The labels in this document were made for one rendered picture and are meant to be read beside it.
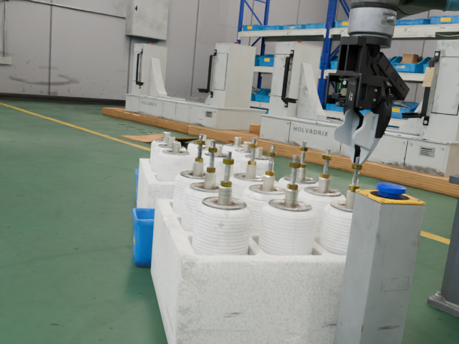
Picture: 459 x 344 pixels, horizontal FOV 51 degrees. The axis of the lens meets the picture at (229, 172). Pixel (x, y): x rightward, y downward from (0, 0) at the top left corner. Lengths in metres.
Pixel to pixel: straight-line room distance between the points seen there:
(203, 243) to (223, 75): 3.36
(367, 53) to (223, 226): 0.37
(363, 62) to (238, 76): 3.35
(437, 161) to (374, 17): 2.04
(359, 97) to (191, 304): 0.42
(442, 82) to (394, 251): 2.24
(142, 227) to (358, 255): 0.59
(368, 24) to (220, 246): 0.43
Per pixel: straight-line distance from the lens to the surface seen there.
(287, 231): 0.80
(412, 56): 6.18
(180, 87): 8.15
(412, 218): 0.70
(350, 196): 0.88
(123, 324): 0.94
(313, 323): 0.85
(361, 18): 0.84
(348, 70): 0.83
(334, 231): 0.86
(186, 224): 0.90
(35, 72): 7.09
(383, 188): 0.70
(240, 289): 0.78
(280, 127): 3.49
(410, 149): 2.89
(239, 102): 4.17
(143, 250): 1.17
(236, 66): 4.13
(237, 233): 0.78
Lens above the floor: 0.44
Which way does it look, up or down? 10 degrees down
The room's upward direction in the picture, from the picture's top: 6 degrees clockwise
